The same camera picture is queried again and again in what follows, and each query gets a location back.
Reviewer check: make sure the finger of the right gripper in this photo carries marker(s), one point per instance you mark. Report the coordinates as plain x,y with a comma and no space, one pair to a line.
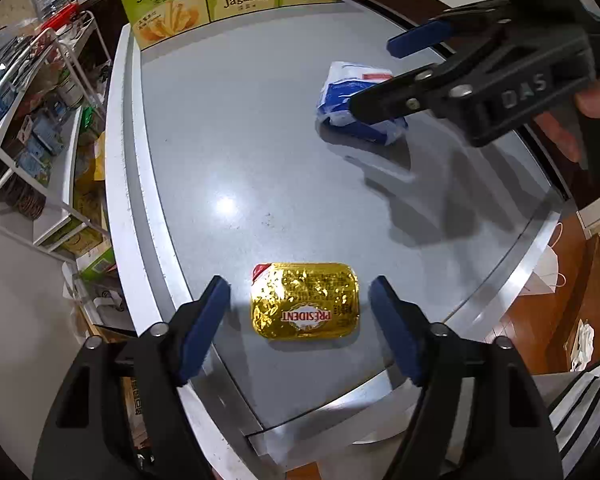
462,87
470,20

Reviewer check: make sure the gold foil butter pack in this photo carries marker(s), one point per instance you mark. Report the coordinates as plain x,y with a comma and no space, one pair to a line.
293,301

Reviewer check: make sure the person right hand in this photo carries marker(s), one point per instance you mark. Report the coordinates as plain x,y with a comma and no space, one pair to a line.
588,103

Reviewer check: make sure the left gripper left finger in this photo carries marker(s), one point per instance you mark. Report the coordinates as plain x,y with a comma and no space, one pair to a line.
87,434

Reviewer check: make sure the Jagabee box with fries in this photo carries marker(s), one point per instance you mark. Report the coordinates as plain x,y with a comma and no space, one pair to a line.
153,21

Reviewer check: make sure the green white carton box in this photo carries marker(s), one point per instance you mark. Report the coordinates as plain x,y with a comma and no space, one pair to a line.
95,263

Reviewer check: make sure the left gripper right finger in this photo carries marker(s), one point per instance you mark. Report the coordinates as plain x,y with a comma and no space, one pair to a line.
508,436

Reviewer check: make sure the blue white tissue pack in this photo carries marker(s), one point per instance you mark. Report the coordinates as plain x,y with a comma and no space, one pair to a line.
343,105

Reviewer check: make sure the white metal storage rack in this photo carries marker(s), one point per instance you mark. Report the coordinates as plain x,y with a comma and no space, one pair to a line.
53,90

